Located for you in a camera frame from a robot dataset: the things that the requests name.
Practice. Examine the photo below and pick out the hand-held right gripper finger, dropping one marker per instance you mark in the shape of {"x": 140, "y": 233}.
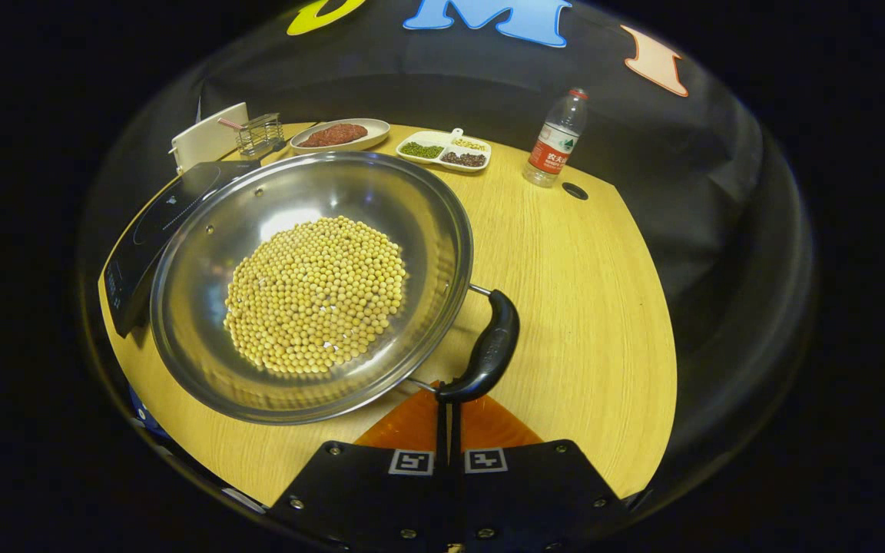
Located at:
{"x": 442, "y": 461}
{"x": 457, "y": 461}

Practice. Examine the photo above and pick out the pile of soybeans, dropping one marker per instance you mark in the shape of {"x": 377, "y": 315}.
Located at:
{"x": 312, "y": 292}

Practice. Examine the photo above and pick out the stainless steel pot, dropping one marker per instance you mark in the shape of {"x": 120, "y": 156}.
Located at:
{"x": 412, "y": 230}

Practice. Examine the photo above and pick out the black induction cooktop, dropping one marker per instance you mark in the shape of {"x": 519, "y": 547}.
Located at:
{"x": 143, "y": 238}

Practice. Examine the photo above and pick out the black table grommet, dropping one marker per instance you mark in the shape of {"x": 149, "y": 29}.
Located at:
{"x": 575, "y": 191}

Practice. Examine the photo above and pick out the dark red beans pile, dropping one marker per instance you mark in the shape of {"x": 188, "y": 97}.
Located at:
{"x": 464, "y": 160}

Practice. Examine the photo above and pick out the blue bag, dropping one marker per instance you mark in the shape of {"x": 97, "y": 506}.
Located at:
{"x": 143, "y": 411}

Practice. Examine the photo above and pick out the green mung beans pile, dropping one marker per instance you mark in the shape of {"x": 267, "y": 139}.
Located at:
{"x": 421, "y": 150}

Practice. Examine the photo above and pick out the small pale beans pile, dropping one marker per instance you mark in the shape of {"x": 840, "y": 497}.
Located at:
{"x": 470, "y": 144}

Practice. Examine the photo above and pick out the plastic water bottle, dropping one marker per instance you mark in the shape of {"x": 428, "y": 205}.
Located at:
{"x": 554, "y": 153}

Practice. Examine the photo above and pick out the white divided dish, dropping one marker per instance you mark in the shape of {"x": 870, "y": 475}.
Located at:
{"x": 431, "y": 138}

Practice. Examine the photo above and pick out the white round plate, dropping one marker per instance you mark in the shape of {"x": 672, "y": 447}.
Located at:
{"x": 377, "y": 134}

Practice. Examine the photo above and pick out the raw red meat piece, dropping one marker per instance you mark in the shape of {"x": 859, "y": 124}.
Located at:
{"x": 350, "y": 133}
{"x": 316, "y": 139}

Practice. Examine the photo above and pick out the white toaster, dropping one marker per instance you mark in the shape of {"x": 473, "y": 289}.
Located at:
{"x": 208, "y": 138}

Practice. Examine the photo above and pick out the pink stick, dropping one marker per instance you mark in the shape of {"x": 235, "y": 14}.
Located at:
{"x": 227, "y": 123}

